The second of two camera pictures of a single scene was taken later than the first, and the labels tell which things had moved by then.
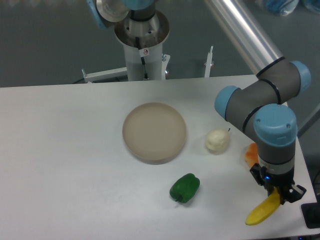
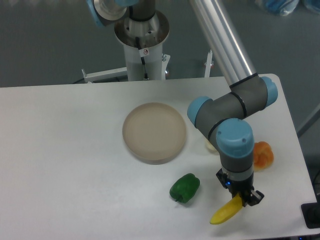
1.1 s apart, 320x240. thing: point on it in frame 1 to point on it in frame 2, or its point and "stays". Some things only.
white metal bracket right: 208,63 stays
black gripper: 262,176 to 244,187
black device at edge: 311,213 stays
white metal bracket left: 105,74 stays
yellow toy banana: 266,210 to 227,210
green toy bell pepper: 185,187 stays
